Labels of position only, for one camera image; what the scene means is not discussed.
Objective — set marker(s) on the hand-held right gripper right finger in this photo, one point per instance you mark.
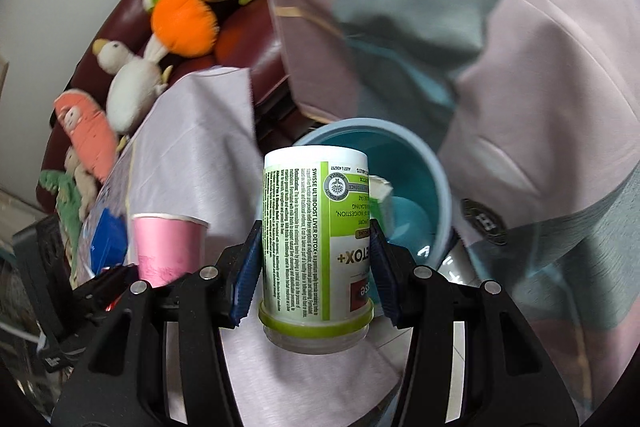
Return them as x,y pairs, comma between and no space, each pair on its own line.
385,278

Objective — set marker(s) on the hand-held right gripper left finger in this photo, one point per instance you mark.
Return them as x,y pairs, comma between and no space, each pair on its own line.
247,268

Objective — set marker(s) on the white and green supplement bottle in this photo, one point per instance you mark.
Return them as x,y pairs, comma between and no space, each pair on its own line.
300,232

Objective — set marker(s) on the pink paper cup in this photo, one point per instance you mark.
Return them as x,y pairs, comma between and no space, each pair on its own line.
165,247

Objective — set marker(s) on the blue plastic bin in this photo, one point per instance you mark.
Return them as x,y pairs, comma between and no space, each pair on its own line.
420,177

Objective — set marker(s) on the blue plastic box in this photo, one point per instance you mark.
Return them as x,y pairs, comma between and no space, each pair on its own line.
107,237

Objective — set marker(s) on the green dinosaur plush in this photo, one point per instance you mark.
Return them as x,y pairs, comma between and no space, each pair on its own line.
65,202

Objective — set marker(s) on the beige plush toy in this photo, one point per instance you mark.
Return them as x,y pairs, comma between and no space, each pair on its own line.
82,187

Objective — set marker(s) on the pink tablecloth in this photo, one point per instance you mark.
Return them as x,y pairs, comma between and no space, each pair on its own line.
200,147

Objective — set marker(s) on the pink carrot plush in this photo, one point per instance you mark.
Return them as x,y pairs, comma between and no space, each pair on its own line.
90,132

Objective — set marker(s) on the dark red leather sofa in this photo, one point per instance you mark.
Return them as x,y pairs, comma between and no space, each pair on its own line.
270,72

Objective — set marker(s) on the white duck plush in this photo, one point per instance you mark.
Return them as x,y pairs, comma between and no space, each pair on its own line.
132,87

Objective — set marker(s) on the orange carrot bunny plush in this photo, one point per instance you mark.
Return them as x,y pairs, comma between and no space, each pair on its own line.
182,22

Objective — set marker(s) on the pink and grey patchwork blanket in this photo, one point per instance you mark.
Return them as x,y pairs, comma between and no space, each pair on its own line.
525,57

